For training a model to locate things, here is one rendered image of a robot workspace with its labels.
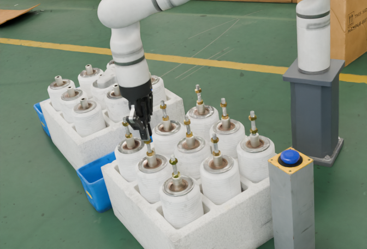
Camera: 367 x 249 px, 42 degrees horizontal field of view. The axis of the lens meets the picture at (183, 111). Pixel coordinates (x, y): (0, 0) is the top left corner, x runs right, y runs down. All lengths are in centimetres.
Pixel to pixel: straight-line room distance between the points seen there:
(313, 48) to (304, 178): 46
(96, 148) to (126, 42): 60
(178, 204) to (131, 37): 39
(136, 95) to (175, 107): 57
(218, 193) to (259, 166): 13
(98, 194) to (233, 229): 46
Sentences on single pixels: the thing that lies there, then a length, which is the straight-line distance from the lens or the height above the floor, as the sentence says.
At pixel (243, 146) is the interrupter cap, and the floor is 25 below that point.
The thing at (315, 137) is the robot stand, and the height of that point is 10.
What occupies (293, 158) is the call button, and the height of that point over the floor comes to 33.
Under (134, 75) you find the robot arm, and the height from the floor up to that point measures 52.
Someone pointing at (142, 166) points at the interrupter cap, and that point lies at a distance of 123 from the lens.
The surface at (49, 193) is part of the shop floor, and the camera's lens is 168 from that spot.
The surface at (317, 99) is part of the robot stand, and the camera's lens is 146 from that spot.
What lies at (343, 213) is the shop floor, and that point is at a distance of 142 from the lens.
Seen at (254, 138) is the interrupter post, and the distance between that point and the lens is 122.
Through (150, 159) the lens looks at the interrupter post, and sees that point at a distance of 121.
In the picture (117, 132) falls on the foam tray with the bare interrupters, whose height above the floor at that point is 16.
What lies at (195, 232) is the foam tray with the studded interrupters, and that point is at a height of 17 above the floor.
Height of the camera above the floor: 96
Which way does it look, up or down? 30 degrees down
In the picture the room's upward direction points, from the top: 10 degrees counter-clockwise
